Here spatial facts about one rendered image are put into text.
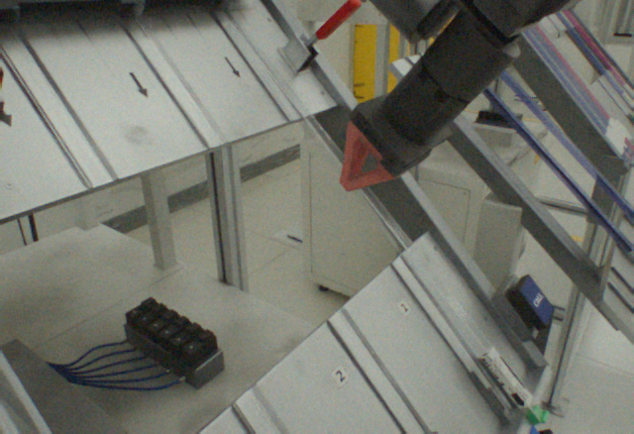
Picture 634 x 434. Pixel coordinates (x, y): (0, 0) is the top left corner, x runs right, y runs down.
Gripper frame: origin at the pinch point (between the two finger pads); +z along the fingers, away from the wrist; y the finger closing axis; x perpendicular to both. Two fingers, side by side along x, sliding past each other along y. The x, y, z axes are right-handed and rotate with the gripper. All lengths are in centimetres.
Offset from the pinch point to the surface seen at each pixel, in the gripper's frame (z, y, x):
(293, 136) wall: 170, -203, -87
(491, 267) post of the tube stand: 12.9, -29.6, 20.5
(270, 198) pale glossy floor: 163, -144, -54
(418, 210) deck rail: 1.7, -7.9, 6.6
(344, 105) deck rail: 0.0, -8.0, -8.2
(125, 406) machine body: 38.2, 17.2, 1.9
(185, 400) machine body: 34.7, 12.1, 6.1
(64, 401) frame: 36.0, 22.9, -2.6
